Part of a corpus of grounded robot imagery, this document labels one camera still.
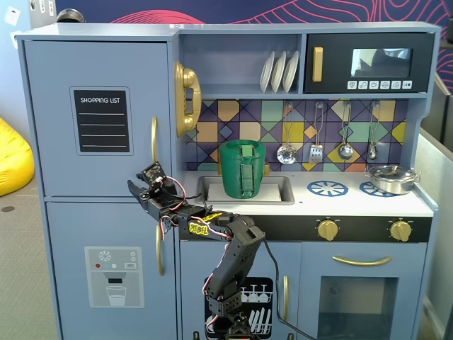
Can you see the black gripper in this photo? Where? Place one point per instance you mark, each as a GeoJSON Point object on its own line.
{"type": "Point", "coordinates": [148, 195]}

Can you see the blue shopping list cabinet door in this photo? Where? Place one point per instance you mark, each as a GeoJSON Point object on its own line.
{"type": "Point", "coordinates": [53, 156]}

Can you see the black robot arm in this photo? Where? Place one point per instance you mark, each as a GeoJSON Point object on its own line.
{"type": "Point", "coordinates": [237, 251]}

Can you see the blue ice dispenser door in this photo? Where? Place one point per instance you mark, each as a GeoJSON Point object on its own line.
{"type": "Point", "coordinates": [70, 226]}

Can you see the blue dishwasher print door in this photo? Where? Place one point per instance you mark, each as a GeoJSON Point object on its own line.
{"type": "Point", "coordinates": [283, 258]}

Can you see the blue oven door with window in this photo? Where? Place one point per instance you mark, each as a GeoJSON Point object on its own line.
{"type": "Point", "coordinates": [311, 301]}

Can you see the black toy microwave door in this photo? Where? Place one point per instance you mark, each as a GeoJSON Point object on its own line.
{"type": "Point", "coordinates": [332, 63]}

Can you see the green plastic pitcher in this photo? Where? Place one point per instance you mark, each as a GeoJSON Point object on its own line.
{"type": "Point", "coordinates": [231, 170]}

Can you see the blue toy kitchen body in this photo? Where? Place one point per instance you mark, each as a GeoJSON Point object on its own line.
{"type": "Point", "coordinates": [240, 219]}

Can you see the gold toy telephone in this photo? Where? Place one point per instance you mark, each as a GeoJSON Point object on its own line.
{"type": "Point", "coordinates": [187, 102]}

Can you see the gold toy faucet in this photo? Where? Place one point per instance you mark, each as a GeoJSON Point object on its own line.
{"type": "Point", "coordinates": [266, 169]}

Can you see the yellow beanbag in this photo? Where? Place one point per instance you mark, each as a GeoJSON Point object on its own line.
{"type": "Point", "coordinates": [16, 159]}

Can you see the dark round floor disc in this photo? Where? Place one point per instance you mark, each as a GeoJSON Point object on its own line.
{"type": "Point", "coordinates": [6, 209]}

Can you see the grey toy sink basin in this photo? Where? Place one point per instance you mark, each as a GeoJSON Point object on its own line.
{"type": "Point", "coordinates": [287, 193]}

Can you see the steel toy skimmer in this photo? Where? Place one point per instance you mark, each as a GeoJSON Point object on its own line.
{"type": "Point", "coordinates": [286, 155]}

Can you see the white toy plate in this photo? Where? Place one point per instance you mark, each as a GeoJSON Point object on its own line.
{"type": "Point", "coordinates": [267, 72]}
{"type": "Point", "coordinates": [278, 72]}
{"type": "Point", "coordinates": [291, 72]}

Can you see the steel slotted toy spatula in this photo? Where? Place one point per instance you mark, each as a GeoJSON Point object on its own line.
{"type": "Point", "coordinates": [315, 154]}

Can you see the gold stove knob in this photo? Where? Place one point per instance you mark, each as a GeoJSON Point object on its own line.
{"type": "Point", "coordinates": [327, 230]}
{"type": "Point", "coordinates": [401, 230]}

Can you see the dark round object behind kitchen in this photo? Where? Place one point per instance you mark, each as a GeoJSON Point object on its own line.
{"type": "Point", "coordinates": [70, 16]}

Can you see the steel toy ladle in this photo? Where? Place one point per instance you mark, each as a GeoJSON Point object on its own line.
{"type": "Point", "coordinates": [345, 151]}

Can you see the grey socket panel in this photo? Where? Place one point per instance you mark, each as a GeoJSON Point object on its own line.
{"type": "Point", "coordinates": [42, 7]}

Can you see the steel toy spoon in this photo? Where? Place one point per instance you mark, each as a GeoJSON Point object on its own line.
{"type": "Point", "coordinates": [372, 152]}

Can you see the steel toy pot with lid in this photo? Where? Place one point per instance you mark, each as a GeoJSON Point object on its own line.
{"type": "Point", "coordinates": [391, 178]}

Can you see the gripper camera circuit board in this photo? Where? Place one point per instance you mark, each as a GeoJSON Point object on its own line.
{"type": "Point", "coordinates": [154, 172]}

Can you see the white wall socket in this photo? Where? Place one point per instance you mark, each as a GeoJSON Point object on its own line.
{"type": "Point", "coordinates": [11, 16]}

